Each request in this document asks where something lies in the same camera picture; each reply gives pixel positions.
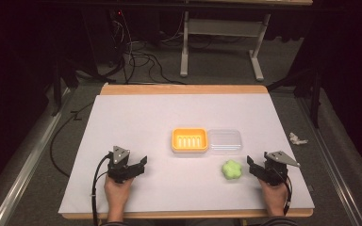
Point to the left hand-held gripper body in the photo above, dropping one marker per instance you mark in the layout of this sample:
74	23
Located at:
118	160

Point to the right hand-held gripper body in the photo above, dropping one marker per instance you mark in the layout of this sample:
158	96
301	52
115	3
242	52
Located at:
278	168

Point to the person's right hand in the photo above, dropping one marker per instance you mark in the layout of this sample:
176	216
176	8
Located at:
275	197

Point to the white table mat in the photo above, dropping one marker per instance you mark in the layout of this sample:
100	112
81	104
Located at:
157	175

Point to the green flower-shaped soap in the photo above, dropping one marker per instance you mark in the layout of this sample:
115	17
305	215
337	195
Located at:
232	169

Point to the crumpled white tissue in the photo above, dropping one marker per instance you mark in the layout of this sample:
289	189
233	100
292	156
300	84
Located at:
297	139

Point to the clear plastic soap dish lid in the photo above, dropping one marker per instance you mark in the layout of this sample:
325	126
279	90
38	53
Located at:
225	142

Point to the orange soap dish tray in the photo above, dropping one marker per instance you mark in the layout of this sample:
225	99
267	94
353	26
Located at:
189	140

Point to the black metal stand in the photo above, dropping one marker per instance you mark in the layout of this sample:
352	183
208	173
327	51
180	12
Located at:
314	91
59	78

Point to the grey metal floor rail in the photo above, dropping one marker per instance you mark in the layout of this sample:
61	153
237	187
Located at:
333	163
22	169

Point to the white metal desk frame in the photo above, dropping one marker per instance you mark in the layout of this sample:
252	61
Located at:
223	28

